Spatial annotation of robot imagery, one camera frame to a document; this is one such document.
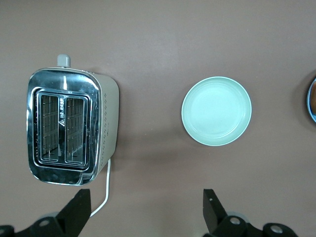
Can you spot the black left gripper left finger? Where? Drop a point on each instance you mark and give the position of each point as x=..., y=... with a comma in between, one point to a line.
x=74, y=214

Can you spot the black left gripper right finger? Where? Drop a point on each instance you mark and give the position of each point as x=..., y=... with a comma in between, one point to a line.
x=212, y=212

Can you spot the mint green plate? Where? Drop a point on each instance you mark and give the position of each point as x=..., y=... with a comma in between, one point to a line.
x=216, y=111

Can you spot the blue plate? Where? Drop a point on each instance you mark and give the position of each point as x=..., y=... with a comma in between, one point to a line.
x=309, y=111

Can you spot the beige chrome two-slot toaster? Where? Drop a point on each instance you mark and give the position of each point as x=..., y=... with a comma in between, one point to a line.
x=108, y=118

